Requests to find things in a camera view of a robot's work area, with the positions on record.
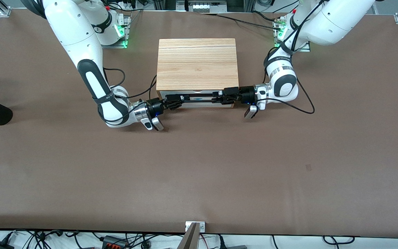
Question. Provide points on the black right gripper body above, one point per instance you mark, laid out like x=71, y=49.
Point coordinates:
x=153, y=105

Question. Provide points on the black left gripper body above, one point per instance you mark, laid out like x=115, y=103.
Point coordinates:
x=246, y=94

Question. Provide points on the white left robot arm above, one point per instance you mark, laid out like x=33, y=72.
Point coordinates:
x=327, y=24

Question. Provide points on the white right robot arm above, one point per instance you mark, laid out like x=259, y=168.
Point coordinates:
x=81, y=38

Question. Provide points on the light wooden drawer cabinet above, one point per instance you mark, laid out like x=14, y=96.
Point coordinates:
x=197, y=65

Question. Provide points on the white power strip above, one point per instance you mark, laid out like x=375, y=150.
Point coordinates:
x=206, y=7

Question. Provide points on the small brown tape patch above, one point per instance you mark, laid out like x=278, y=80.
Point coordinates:
x=308, y=167

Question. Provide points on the black orange connector box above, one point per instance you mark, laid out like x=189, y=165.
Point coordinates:
x=114, y=242

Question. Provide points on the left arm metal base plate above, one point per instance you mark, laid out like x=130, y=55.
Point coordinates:
x=306, y=50

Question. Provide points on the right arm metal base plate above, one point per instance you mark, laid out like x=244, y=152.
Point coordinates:
x=127, y=33

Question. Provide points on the small metal clamp bracket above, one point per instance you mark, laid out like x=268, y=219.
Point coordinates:
x=202, y=227

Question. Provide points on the grey camera mount pole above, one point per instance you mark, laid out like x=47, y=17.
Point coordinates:
x=189, y=240

